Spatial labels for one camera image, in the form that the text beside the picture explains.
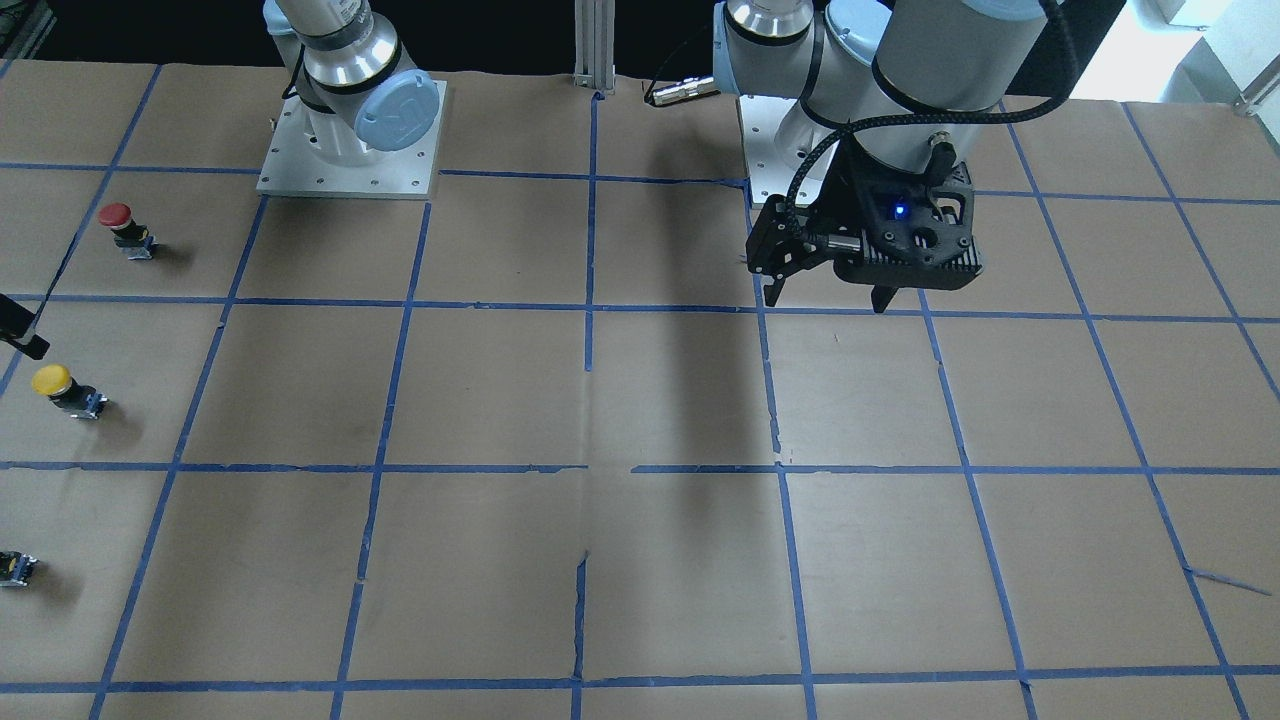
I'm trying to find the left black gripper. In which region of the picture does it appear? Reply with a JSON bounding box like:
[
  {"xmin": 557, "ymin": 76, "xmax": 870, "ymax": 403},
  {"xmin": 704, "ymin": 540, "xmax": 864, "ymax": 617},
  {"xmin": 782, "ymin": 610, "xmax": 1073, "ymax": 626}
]
[{"xmin": 745, "ymin": 135, "xmax": 977, "ymax": 314}]

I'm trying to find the yellow push button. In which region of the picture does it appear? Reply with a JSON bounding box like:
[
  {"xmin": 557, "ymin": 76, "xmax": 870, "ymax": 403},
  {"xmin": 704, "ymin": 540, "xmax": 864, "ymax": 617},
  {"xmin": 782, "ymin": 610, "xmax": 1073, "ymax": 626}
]
[{"xmin": 31, "ymin": 364, "xmax": 110, "ymax": 420}]

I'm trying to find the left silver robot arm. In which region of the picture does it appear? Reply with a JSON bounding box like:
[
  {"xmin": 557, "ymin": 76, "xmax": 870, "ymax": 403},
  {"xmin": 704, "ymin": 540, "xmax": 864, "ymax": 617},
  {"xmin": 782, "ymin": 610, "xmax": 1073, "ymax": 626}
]
[{"xmin": 712, "ymin": 1, "xmax": 1082, "ymax": 313}]

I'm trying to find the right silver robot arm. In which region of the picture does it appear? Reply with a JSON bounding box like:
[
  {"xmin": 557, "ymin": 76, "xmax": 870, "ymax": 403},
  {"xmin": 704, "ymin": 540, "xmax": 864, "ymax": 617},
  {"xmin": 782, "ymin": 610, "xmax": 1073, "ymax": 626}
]
[{"xmin": 3, "ymin": 1, "xmax": 445, "ymax": 359}]

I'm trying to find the red push button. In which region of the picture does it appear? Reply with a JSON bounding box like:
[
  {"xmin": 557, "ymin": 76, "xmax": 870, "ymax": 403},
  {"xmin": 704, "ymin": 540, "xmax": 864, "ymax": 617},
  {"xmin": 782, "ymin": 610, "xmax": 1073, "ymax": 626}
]
[{"xmin": 96, "ymin": 202, "xmax": 156, "ymax": 261}]

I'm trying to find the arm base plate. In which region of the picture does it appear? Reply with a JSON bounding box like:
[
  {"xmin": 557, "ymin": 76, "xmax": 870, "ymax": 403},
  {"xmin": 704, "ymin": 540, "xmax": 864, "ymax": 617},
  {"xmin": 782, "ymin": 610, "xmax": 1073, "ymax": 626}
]
[
  {"xmin": 256, "ymin": 79, "xmax": 449, "ymax": 201},
  {"xmin": 739, "ymin": 95, "xmax": 829, "ymax": 211}
]

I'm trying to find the small black yellow switch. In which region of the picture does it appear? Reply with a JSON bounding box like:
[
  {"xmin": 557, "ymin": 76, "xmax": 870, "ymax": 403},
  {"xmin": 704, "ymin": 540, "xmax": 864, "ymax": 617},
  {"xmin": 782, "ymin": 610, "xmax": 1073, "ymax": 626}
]
[{"xmin": 0, "ymin": 550, "xmax": 40, "ymax": 588}]

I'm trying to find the aluminium frame post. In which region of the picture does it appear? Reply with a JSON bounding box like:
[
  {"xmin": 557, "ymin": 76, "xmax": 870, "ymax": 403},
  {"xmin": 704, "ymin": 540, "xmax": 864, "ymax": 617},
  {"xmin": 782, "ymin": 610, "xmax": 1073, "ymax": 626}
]
[{"xmin": 573, "ymin": 0, "xmax": 616, "ymax": 97}]

